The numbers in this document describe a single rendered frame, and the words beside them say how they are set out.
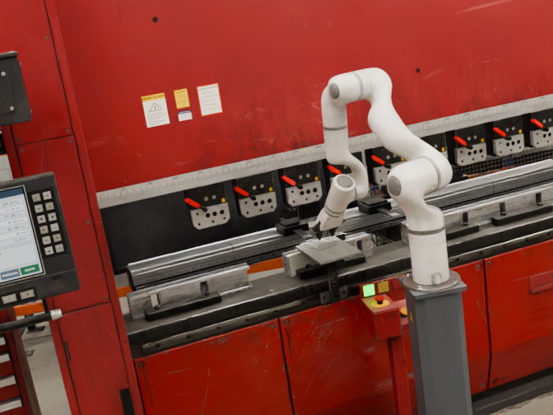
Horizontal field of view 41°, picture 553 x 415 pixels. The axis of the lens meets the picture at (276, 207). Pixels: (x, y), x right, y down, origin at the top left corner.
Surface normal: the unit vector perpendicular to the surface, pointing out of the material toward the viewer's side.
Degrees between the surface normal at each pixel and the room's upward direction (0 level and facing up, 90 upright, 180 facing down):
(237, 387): 90
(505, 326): 90
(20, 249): 90
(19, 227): 90
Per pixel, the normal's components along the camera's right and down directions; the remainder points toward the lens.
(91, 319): 0.34, 0.19
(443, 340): 0.12, 0.24
